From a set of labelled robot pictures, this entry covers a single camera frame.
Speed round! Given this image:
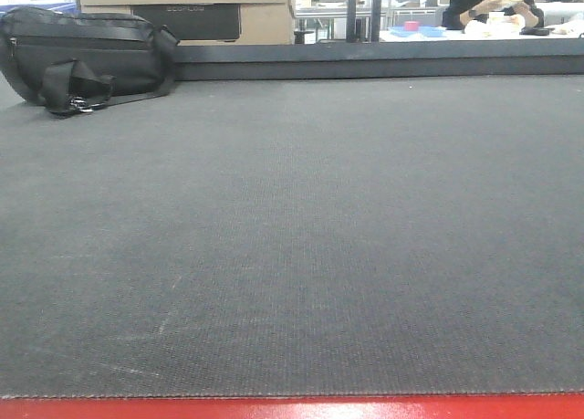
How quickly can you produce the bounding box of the black shoulder bag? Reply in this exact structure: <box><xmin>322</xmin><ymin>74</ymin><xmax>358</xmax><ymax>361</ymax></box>
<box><xmin>1</xmin><ymin>5</ymin><xmax>179</xmax><ymax>117</ymax></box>

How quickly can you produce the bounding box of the dark grey conveyor belt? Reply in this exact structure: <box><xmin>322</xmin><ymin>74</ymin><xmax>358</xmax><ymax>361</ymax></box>
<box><xmin>1</xmin><ymin>76</ymin><xmax>583</xmax><ymax>399</ymax></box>

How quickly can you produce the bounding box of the cardboard box with black print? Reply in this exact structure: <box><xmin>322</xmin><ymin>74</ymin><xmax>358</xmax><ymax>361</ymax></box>
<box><xmin>81</xmin><ymin>4</ymin><xmax>294</xmax><ymax>46</ymax></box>

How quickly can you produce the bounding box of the red tape roll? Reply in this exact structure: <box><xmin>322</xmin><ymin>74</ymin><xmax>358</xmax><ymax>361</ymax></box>
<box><xmin>403</xmin><ymin>20</ymin><xmax>420</xmax><ymax>32</ymax></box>

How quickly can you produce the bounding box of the blue tray on table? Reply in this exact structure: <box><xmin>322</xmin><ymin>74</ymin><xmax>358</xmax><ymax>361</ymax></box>
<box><xmin>388</xmin><ymin>26</ymin><xmax>446</xmax><ymax>38</ymax></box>

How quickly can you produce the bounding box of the person in black shirt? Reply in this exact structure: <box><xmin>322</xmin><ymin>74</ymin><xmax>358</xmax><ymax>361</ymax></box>
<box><xmin>442</xmin><ymin>0</ymin><xmax>544</xmax><ymax>30</ymax></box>

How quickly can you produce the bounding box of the black conveyor side rail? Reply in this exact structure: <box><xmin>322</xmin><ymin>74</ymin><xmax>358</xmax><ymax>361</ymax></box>
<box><xmin>174</xmin><ymin>37</ymin><xmax>583</xmax><ymax>81</ymax></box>

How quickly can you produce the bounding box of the black vertical post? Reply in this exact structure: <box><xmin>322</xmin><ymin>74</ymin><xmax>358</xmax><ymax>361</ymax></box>
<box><xmin>345</xmin><ymin>0</ymin><xmax>383</xmax><ymax>43</ymax></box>

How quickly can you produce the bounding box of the red conveyor frame edge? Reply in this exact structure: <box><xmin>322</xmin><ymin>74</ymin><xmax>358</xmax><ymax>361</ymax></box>
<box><xmin>1</xmin><ymin>393</ymin><xmax>583</xmax><ymax>418</ymax></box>

